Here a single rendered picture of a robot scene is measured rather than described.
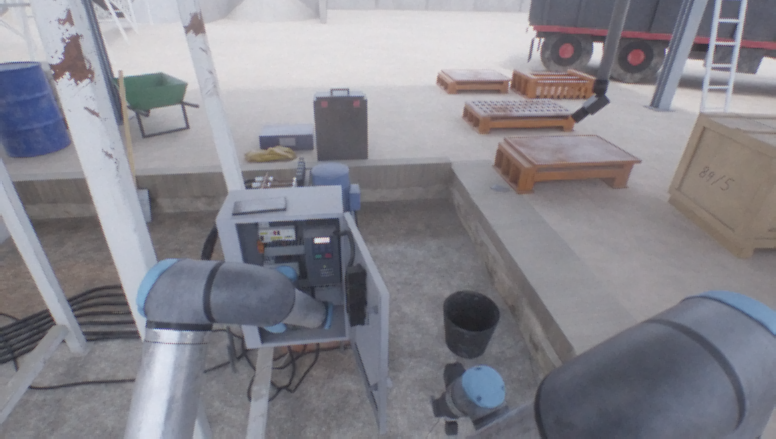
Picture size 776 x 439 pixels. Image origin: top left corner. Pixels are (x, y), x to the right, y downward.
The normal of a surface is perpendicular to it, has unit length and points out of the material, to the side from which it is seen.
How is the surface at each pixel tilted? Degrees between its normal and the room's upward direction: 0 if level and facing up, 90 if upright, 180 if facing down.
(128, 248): 80
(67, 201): 90
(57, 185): 90
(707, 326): 5
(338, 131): 90
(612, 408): 55
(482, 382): 19
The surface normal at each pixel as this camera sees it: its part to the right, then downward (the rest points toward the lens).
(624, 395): -0.59, -0.47
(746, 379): 0.30, -0.30
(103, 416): 0.02, -0.88
